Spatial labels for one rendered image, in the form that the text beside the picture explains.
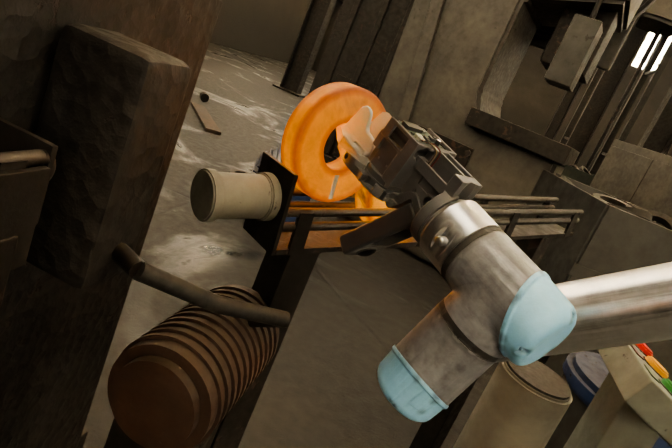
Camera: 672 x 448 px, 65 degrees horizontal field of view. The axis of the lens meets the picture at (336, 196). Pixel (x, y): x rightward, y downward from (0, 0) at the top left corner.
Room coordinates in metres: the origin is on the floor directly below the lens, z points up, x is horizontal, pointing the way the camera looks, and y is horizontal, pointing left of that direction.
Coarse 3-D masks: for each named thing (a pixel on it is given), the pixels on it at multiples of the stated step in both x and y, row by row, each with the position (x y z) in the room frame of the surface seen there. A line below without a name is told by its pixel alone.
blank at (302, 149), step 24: (312, 96) 0.64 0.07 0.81; (336, 96) 0.64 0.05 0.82; (360, 96) 0.66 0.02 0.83; (288, 120) 0.63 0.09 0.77; (312, 120) 0.62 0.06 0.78; (336, 120) 0.65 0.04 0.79; (288, 144) 0.62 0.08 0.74; (312, 144) 0.63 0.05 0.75; (312, 168) 0.64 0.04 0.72; (336, 168) 0.68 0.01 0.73; (312, 192) 0.65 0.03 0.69; (336, 192) 0.68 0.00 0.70
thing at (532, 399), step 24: (504, 384) 0.77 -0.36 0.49; (528, 384) 0.75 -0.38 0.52; (552, 384) 0.78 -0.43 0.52; (480, 408) 0.79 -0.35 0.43; (504, 408) 0.75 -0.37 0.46; (528, 408) 0.74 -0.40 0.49; (552, 408) 0.73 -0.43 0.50; (480, 432) 0.76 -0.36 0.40; (504, 432) 0.74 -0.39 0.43; (528, 432) 0.73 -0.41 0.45; (552, 432) 0.75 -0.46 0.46
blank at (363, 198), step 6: (360, 192) 0.73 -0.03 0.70; (366, 192) 0.72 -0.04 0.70; (360, 198) 0.73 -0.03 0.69; (366, 198) 0.72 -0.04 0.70; (372, 198) 0.72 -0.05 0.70; (360, 204) 0.73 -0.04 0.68; (366, 204) 0.72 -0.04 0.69; (372, 204) 0.73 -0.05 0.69; (378, 204) 0.73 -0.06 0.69; (384, 204) 0.74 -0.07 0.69
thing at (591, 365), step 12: (576, 360) 1.16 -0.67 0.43; (588, 360) 1.19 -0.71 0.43; (600, 360) 1.23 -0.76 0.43; (564, 372) 1.15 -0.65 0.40; (576, 372) 1.13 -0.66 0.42; (588, 372) 1.12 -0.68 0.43; (600, 372) 1.15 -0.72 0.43; (576, 384) 1.09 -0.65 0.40; (588, 384) 1.08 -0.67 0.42; (600, 384) 1.08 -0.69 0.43; (576, 396) 1.11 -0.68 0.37; (588, 396) 1.05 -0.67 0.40; (576, 408) 1.10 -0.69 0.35; (564, 420) 1.11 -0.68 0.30; (576, 420) 1.08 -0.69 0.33; (564, 432) 1.09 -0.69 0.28; (552, 444) 1.10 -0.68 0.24; (564, 444) 1.08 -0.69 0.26; (660, 444) 0.97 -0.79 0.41
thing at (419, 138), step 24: (384, 144) 0.58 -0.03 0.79; (408, 144) 0.56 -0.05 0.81; (432, 144) 0.57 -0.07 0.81; (384, 168) 0.57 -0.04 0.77; (408, 168) 0.56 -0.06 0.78; (432, 168) 0.57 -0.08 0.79; (456, 168) 0.55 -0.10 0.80; (384, 192) 0.57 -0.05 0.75; (408, 192) 0.56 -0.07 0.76; (432, 192) 0.55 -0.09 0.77; (456, 192) 0.52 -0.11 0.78
